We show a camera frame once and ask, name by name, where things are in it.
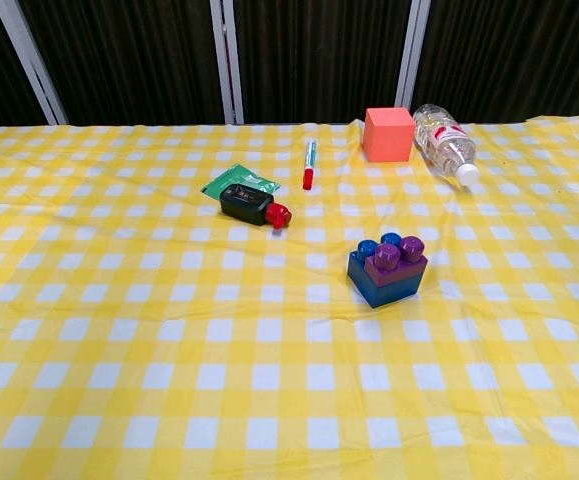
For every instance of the green sachet packet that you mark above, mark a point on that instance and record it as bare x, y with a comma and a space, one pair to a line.
236, 175

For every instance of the purple two-stud building block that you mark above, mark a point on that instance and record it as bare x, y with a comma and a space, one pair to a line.
399, 272

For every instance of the black pleated curtain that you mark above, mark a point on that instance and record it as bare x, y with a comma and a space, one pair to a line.
134, 55

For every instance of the white marker with red cap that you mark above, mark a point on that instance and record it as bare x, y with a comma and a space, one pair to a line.
310, 161

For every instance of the blue four-stud building block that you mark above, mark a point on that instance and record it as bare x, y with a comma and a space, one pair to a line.
394, 295

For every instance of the clear plastic water bottle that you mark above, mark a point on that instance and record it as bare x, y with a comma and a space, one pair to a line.
444, 140

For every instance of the black bottle with red cap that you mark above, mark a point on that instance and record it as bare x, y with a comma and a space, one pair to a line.
244, 202

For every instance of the white frame post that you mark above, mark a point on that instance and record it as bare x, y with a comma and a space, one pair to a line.
411, 55
229, 60
29, 55

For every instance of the coral pink cube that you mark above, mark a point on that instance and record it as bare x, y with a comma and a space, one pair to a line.
386, 137

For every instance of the yellow white checkered tablecloth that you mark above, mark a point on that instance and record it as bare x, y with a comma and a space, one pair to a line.
169, 350

